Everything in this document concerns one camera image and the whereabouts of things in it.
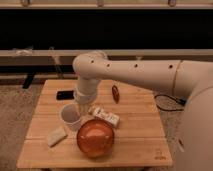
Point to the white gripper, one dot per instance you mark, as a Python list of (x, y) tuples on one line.
[(84, 98)]

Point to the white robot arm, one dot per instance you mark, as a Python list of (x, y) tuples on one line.
[(189, 80)]

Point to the black smartphone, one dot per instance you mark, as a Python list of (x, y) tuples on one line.
[(65, 95)]

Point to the wooden cutting board table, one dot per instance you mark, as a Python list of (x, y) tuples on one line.
[(139, 139)]

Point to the small red oval object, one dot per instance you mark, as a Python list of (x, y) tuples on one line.
[(115, 93)]

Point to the orange ceramic bowl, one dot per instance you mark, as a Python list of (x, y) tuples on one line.
[(95, 138)]

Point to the white ceramic cup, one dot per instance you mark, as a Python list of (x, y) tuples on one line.
[(70, 117)]

